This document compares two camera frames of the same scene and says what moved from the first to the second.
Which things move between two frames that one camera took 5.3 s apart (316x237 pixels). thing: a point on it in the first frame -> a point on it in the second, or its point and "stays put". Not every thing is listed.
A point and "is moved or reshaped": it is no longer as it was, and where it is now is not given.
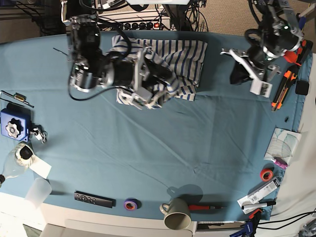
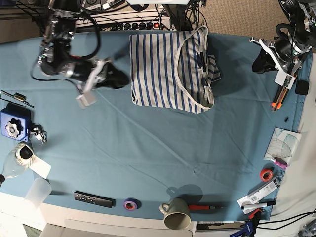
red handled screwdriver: (195, 207) stays put
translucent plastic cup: (38, 191) stays put
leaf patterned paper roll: (282, 145) stays put
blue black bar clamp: (250, 226) stays put
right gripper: (150, 75) -> (114, 78)
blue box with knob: (16, 121) stays put
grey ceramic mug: (177, 214) stays put
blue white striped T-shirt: (184, 59) is moved or reshaped
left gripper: (255, 67) -> (287, 61)
